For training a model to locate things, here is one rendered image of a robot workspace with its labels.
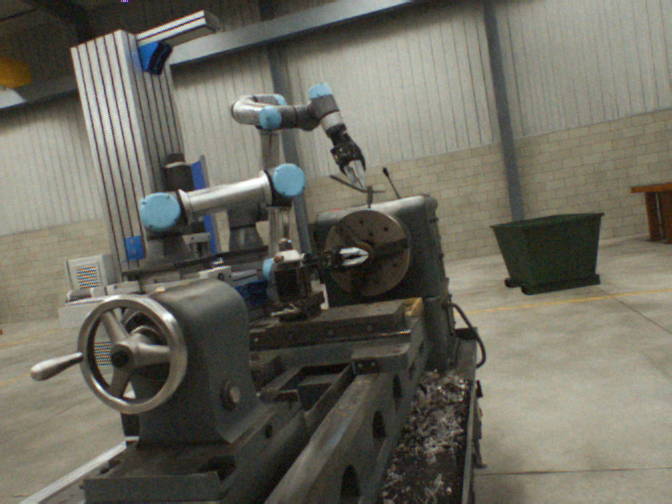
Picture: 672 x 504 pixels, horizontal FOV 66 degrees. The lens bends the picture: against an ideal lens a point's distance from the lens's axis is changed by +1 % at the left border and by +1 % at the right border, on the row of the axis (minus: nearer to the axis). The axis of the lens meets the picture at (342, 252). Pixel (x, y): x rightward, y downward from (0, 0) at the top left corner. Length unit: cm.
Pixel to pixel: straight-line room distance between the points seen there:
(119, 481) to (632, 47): 1246
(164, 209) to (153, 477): 109
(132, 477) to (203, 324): 20
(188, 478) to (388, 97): 1182
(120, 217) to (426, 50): 1075
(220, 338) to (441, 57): 1178
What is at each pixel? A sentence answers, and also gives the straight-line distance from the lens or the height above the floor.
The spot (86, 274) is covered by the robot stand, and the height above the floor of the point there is 117.
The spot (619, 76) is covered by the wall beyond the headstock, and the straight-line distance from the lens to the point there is 1260.
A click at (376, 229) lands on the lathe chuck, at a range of 184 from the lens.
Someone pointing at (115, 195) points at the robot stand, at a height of 145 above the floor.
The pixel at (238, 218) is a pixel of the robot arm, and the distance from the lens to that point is 222.
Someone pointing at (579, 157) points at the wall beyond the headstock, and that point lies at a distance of 1215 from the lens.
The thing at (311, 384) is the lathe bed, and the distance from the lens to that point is 126.
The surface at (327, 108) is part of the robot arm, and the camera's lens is 173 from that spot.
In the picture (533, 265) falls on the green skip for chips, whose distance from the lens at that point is 642.
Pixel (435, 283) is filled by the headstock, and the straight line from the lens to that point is 200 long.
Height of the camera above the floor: 119
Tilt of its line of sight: 3 degrees down
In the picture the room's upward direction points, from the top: 9 degrees counter-clockwise
